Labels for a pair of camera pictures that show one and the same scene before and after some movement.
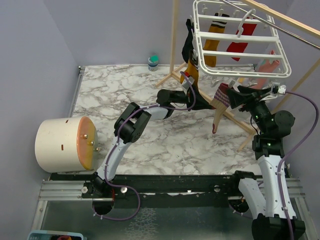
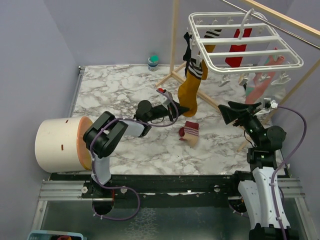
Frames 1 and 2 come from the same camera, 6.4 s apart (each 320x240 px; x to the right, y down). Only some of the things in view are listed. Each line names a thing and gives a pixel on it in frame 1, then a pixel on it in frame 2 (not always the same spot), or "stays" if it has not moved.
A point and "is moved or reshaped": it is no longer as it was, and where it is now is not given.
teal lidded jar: (153, 63) stays
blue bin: (54, 235) stays
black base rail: (131, 190) stays
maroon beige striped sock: (220, 102) to (189, 132)
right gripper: (237, 97) to (230, 113)
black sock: (188, 44) is moved or reshaped
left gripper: (200, 102) to (171, 110)
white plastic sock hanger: (237, 40) is moved or reshaped
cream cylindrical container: (66, 144) stays
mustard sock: (218, 27) is moved or reshaped
